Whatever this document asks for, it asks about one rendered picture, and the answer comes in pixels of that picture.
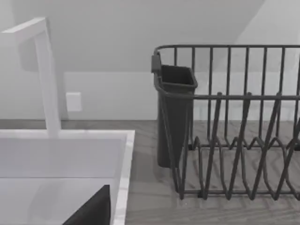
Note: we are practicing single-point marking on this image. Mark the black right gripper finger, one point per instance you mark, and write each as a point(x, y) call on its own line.
point(96, 208)

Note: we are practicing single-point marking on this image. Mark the white sink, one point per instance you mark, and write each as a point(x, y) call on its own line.
point(70, 159)

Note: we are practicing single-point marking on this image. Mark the dark grey cutlery cup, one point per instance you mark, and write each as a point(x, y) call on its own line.
point(174, 112)

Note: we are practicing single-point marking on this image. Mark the tall white tap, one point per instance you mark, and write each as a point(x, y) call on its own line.
point(47, 82)

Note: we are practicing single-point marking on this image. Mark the white wall socket plate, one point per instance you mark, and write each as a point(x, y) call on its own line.
point(73, 101)

